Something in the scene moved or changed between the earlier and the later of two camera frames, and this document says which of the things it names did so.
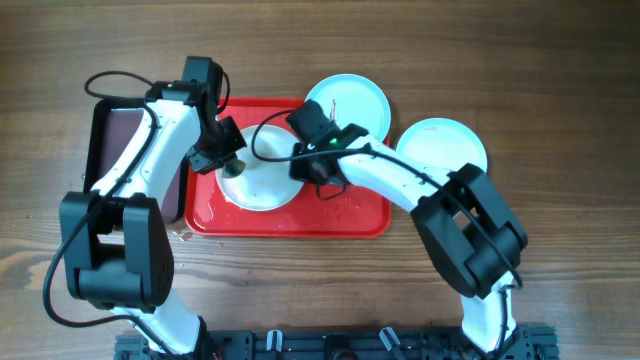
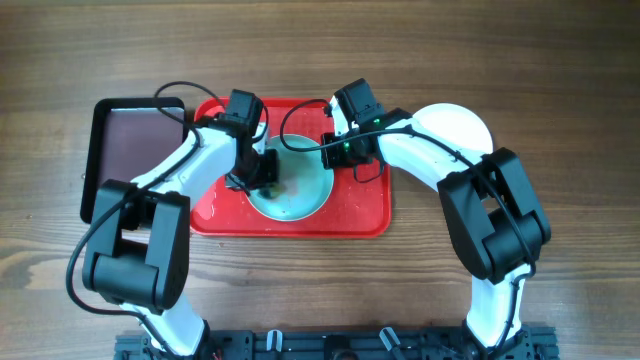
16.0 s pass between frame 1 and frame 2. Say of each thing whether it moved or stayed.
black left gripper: moved
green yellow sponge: moved
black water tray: stayed
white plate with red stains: moved
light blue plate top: moved
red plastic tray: stayed
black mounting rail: stayed
